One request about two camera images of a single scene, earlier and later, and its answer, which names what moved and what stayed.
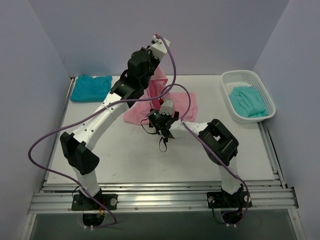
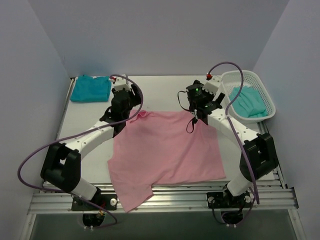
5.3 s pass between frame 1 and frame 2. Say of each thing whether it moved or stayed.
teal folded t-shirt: stayed
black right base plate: stayed
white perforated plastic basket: stayed
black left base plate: stayed
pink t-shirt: moved
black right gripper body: moved
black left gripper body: moved
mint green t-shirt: stayed
